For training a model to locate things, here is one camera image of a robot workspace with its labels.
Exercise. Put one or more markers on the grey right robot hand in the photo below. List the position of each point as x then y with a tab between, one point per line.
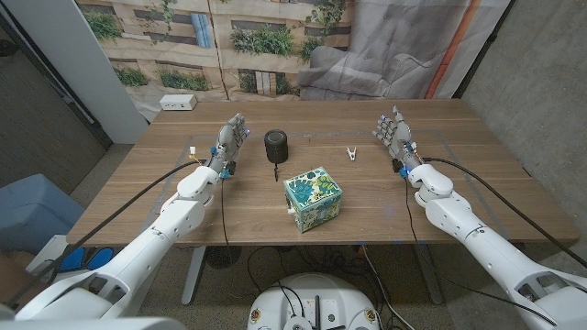
401	139

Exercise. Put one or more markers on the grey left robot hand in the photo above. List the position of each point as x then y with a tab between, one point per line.
227	142

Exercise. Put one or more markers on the black cylindrical speaker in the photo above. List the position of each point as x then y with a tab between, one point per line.
276	149

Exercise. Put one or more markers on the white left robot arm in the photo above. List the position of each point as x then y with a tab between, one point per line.
137	256

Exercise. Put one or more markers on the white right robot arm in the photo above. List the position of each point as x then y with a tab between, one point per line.
481	247

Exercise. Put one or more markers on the floral teal tissue box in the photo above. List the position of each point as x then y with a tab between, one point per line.
312	197

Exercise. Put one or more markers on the white clothespin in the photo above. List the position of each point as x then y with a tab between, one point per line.
351	155

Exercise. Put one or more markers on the white power strip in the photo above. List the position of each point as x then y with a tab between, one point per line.
178	102

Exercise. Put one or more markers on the printed fabric backdrop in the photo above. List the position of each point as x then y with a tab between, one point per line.
275	69

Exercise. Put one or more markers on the round black floor base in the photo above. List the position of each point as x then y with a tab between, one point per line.
223	256

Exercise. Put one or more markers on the black backdrop pole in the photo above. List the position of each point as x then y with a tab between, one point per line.
482	50

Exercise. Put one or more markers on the white table leg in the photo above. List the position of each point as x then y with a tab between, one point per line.
192	279

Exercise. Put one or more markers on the grey table leg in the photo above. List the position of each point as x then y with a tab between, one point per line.
431	279

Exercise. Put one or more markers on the white column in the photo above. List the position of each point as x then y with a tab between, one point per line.
82	69

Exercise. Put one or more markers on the blue foot pedal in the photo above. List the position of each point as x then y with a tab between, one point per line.
73	260
101	258

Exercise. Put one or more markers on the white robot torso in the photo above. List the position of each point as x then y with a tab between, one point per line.
316	298

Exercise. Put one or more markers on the white floor board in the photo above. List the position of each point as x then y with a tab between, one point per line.
46	252

